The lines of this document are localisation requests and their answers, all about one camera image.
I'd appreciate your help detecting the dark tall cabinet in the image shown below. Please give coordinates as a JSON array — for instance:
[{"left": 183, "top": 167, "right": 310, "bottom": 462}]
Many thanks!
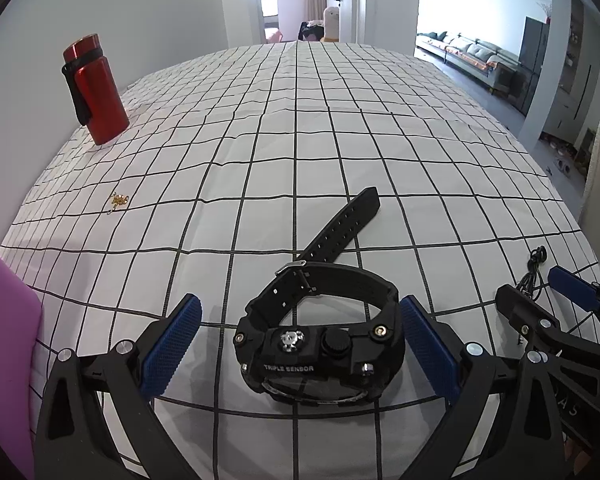
[{"left": 517, "top": 15, "right": 551, "bottom": 114}]

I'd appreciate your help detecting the white checked tablecloth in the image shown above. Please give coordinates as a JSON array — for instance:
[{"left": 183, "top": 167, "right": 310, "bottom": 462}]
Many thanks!
[{"left": 0, "top": 40, "right": 600, "bottom": 480}]

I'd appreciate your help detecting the white air purifier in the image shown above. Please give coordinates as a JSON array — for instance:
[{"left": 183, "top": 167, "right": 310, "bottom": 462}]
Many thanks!
[{"left": 321, "top": 6, "right": 341, "bottom": 43}]

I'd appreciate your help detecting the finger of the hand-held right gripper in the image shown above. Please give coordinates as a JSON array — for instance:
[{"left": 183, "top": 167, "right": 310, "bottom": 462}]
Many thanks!
[
  {"left": 496, "top": 283, "right": 572, "bottom": 357},
  {"left": 547, "top": 265, "right": 600, "bottom": 349}
]

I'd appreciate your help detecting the dark metal jewelry piece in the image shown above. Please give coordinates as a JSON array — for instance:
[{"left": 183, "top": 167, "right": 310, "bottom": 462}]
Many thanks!
[{"left": 514, "top": 245, "right": 549, "bottom": 295}]

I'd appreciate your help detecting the red metal water bottle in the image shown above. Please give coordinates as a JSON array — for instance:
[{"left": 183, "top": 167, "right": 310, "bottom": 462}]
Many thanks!
[{"left": 61, "top": 33, "right": 130, "bottom": 146}]

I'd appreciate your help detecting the grey sofa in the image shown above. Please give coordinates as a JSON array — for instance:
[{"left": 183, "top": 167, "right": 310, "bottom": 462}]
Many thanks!
[{"left": 415, "top": 32, "right": 524, "bottom": 97}]

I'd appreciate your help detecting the purple plastic storage box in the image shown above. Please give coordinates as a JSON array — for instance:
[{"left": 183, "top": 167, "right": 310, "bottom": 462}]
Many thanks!
[{"left": 0, "top": 232, "right": 44, "bottom": 480}]

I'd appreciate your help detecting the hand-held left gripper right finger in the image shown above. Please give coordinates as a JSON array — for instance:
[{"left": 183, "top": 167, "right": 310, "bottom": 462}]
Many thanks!
[{"left": 397, "top": 294, "right": 567, "bottom": 480}]

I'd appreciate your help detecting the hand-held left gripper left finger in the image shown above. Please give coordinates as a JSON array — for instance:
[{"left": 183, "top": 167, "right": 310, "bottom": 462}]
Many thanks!
[{"left": 32, "top": 293, "right": 204, "bottom": 480}]

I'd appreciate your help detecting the black digital wristwatch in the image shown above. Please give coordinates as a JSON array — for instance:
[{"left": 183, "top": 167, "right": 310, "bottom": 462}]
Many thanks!
[{"left": 232, "top": 186, "right": 409, "bottom": 406}]

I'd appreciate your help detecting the black bag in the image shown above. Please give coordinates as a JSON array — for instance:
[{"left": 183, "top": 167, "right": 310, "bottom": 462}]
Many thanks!
[{"left": 298, "top": 20, "right": 326, "bottom": 43}]

